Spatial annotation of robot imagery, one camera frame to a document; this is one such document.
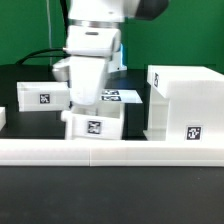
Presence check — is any black base mat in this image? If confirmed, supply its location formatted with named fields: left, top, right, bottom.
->
left=0, top=65, right=150, bottom=140

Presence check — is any white border rail frame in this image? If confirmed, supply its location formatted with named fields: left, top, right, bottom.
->
left=0, top=139, right=224, bottom=167

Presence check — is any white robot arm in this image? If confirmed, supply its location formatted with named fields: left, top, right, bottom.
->
left=53, top=0, right=170, bottom=107

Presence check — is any small white block left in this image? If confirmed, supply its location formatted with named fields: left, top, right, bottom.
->
left=0, top=107, right=6, bottom=131

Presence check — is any fiducial marker sheet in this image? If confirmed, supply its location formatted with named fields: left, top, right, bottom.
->
left=101, top=89, right=142, bottom=104

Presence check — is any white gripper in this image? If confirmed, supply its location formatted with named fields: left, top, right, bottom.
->
left=52, top=56, right=108, bottom=106

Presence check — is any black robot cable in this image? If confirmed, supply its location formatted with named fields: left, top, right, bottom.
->
left=14, top=0, right=73, bottom=66

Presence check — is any white drawer box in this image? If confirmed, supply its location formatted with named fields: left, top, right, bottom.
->
left=17, top=82, right=70, bottom=112
left=61, top=101, right=125, bottom=140

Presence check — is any white drawer cabinet housing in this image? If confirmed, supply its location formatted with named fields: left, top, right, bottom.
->
left=144, top=65, right=224, bottom=142

